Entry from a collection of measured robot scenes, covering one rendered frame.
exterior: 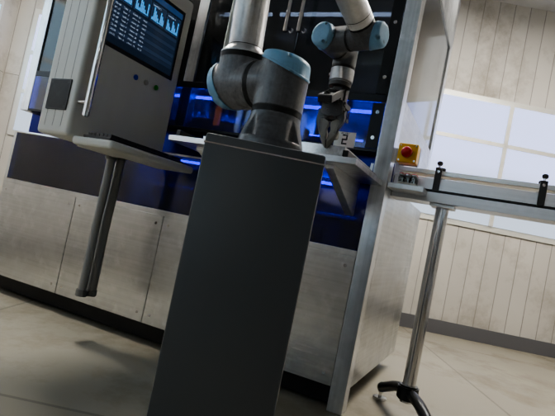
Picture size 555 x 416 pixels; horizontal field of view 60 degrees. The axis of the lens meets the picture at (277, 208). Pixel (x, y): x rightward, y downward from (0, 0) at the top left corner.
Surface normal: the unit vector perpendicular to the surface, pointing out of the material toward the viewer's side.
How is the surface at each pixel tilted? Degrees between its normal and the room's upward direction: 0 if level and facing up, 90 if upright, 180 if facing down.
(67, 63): 90
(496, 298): 90
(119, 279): 90
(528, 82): 90
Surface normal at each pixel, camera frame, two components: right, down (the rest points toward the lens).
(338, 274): -0.39, -0.12
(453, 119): -0.01, -0.04
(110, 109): 0.87, 0.15
